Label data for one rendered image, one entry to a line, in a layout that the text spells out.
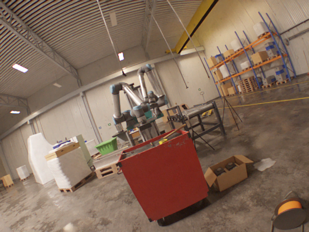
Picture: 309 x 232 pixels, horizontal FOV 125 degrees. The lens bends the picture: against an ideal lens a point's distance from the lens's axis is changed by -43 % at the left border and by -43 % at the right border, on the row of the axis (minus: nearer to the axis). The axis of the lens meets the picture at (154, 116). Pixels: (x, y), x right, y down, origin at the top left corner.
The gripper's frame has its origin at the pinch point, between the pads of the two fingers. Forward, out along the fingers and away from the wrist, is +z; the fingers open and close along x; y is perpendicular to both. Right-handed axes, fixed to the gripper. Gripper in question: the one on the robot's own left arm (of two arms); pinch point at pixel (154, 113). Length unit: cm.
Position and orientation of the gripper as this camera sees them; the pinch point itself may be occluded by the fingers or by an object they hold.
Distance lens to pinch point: 184.8
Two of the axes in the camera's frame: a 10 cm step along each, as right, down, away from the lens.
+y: -2.0, -3.2, -9.3
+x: 9.6, -2.6, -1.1
